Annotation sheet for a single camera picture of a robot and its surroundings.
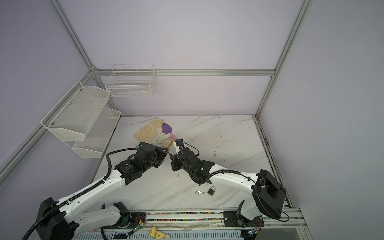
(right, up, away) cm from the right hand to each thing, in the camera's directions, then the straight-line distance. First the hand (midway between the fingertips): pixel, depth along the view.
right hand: (169, 157), depth 77 cm
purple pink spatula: (-8, +15, +35) cm, 39 cm away
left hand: (0, +4, +1) cm, 4 cm away
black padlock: (+23, -20, +5) cm, 31 cm away
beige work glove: (-20, +13, +34) cm, 42 cm away
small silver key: (+16, -21, +5) cm, 27 cm away
